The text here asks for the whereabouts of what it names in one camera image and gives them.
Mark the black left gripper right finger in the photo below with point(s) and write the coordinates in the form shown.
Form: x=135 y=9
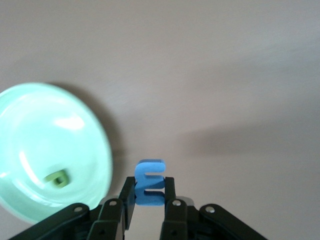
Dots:
x=175 y=220

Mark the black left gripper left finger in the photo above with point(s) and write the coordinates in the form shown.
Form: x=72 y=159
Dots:
x=110 y=217

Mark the blue foam letter m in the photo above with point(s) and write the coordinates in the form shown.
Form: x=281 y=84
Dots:
x=145 y=175

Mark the green foam letter p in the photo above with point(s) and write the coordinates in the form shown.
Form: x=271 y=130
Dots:
x=62 y=183

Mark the green plate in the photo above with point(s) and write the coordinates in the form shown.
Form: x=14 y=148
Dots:
x=50 y=130

